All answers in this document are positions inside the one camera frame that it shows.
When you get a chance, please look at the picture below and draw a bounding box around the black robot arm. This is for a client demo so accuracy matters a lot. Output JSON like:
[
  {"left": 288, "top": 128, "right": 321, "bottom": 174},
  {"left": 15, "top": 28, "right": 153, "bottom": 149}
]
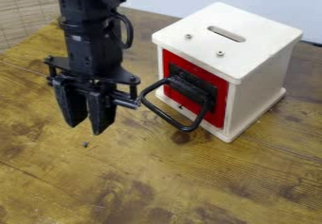
[{"left": 44, "top": 0, "right": 141, "bottom": 135}]

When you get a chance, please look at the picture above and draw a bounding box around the red drawer with black handle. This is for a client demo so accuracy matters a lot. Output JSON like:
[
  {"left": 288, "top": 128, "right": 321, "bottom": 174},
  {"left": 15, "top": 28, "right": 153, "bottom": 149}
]
[{"left": 139, "top": 48, "right": 230, "bottom": 133}]

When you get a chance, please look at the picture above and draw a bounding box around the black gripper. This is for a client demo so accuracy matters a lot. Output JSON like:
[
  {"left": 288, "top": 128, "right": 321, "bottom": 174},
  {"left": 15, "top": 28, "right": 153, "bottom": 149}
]
[{"left": 44, "top": 31, "right": 141, "bottom": 136}]

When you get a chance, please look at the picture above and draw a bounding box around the black cable loop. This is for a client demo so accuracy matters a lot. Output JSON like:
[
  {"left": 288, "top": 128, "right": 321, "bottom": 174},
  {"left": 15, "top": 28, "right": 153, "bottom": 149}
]
[{"left": 110, "top": 10, "right": 135, "bottom": 50}]

